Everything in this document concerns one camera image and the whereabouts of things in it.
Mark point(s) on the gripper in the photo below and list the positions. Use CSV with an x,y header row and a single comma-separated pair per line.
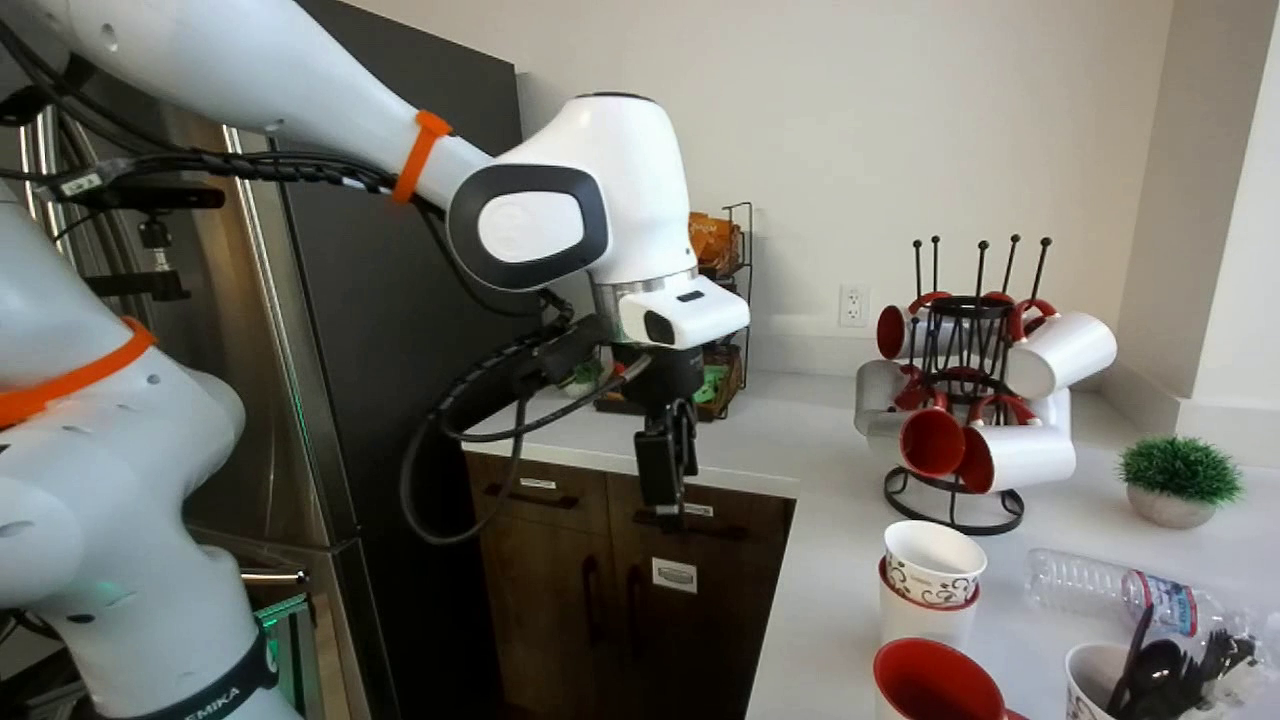
x,y
662,372

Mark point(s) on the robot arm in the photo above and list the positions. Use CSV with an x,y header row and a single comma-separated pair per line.
x,y
300,90

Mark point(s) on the white mug red inside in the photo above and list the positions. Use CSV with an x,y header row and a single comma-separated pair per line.
x,y
893,330
1025,458
1065,352
925,625
930,685
930,442
876,395

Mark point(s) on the patterned white paper cup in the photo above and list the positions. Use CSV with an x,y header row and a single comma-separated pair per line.
x,y
1085,685
932,565

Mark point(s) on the green snack packet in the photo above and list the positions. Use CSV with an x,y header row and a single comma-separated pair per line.
x,y
712,385

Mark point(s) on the brown wooden drawer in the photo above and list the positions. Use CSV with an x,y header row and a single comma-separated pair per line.
x,y
740,505
570,480

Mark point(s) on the white label sticker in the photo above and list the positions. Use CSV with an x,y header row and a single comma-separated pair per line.
x,y
674,575

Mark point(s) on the brown cabinet door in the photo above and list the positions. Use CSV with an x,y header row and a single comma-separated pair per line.
x,y
540,620
710,640

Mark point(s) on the orange snack packet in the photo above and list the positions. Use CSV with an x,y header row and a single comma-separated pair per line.
x,y
714,242

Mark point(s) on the stainless steel refrigerator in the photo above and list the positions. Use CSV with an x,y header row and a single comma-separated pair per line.
x,y
400,330

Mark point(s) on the clear plastic bottle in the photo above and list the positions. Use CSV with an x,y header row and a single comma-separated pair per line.
x,y
1085,582

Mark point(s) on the small green potted plant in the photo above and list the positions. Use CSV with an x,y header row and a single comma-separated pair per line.
x,y
1180,475

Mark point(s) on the bundle of black plastic cutlery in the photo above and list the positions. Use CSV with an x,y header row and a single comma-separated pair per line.
x,y
1165,670

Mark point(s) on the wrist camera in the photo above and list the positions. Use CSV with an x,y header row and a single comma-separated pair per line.
x,y
572,350

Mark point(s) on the white wall socket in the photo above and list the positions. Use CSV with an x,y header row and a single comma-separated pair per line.
x,y
853,305

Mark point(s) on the camera on mount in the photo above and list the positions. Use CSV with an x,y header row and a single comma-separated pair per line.
x,y
140,195

